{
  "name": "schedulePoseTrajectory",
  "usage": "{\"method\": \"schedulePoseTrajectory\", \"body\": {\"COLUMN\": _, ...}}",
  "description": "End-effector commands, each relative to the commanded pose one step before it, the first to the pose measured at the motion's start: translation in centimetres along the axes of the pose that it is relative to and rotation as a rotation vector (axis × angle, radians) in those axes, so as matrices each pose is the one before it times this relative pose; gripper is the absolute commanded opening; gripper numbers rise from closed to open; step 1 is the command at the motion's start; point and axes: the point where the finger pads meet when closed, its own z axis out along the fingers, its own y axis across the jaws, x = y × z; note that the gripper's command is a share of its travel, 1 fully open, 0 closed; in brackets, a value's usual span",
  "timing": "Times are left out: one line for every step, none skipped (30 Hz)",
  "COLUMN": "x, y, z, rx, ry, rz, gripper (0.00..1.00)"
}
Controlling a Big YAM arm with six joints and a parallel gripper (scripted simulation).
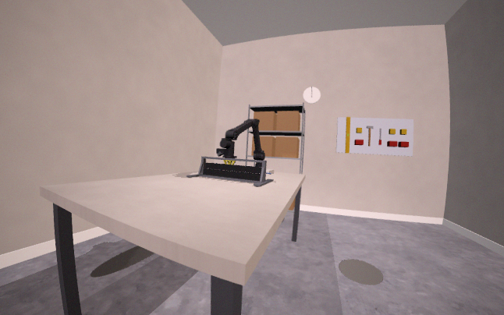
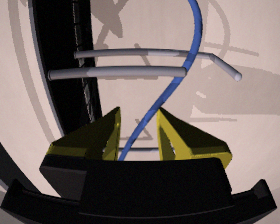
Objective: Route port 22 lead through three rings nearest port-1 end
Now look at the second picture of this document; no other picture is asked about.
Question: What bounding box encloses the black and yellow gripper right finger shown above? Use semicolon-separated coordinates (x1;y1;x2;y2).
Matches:
156;107;232;169

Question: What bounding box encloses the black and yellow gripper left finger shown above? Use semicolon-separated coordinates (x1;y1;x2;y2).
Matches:
46;106;121;160

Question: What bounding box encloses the blue cable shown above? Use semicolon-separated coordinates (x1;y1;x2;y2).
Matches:
118;0;203;161

